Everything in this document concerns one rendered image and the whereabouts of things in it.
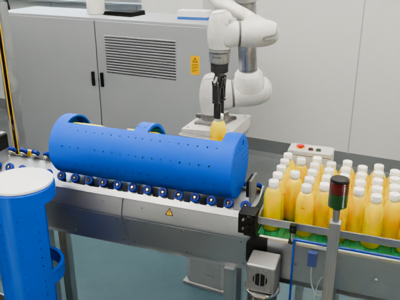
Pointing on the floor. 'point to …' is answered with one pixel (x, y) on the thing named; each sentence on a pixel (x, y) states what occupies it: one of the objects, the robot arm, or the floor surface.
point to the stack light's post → (331, 259)
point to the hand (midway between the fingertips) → (218, 109)
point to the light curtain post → (11, 81)
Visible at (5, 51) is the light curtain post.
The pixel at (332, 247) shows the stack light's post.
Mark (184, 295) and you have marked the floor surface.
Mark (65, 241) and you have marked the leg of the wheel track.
